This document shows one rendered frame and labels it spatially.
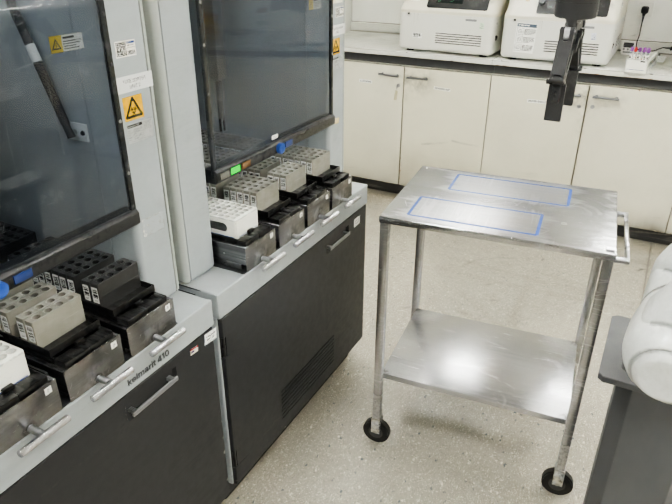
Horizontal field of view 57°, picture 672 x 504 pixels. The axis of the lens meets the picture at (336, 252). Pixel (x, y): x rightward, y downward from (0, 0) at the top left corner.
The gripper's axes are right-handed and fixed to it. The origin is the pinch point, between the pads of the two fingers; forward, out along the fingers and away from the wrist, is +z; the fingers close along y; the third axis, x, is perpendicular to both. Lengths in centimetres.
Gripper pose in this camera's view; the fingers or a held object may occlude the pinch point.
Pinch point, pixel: (559, 106)
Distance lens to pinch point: 132.2
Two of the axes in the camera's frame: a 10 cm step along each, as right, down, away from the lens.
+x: -8.8, -2.2, 4.1
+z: -0.1, 8.9, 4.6
